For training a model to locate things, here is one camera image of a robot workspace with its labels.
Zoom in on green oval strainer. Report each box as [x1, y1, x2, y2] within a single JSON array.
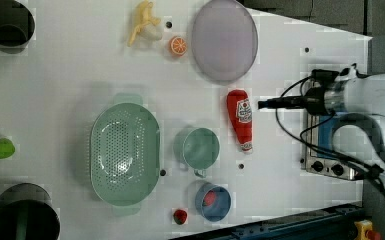
[[89, 93, 160, 216]]

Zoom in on black cylinder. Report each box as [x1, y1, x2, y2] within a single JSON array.
[[0, 183, 60, 240], [0, 0, 35, 47]]

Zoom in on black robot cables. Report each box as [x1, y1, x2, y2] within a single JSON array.
[[274, 63, 385, 234]]

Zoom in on orange slice toy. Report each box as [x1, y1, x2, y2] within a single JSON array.
[[169, 36, 188, 56]]

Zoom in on yellow peeled banana toy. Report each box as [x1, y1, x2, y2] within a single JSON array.
[[127, 0, 162, 47]]

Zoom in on black cylinder lower left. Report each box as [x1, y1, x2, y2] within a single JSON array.
[[0, 183, 60, 240]]

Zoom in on green lime toy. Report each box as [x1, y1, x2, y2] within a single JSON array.
[[0, 138, 15, 159]]

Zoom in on blue cup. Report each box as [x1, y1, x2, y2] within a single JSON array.
[[195, 183, 232, 222]]

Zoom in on black cylinder upper left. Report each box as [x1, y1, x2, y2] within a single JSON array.
[[0, 0, 35, 47]]

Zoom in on yellow red emergency button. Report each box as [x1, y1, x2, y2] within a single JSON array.
[[354, 220, 382, 240]]

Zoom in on blue metal frame rail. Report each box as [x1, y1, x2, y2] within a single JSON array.
[[170, 204, 365, 240]]

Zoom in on green mug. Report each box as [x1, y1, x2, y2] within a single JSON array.
[[173, 127, 220, 178]]

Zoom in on red plush ketchup bottle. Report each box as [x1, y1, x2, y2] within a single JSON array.
[[226, 90, 253, 152]]

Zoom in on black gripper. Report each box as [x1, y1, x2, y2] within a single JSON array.
[[258, 87, 328, 116]]

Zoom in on grey round plate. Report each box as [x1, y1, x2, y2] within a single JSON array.
[[191, 0, 258, 82]]

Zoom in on red strawberry toy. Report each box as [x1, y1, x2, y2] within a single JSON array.
[[173, 209, 188, 225]]

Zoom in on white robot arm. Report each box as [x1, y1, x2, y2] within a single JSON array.
[[258, 74, 385, 116]]

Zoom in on red toy in blue cup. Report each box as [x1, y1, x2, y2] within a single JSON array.
[[203, 191, 217, 206]]

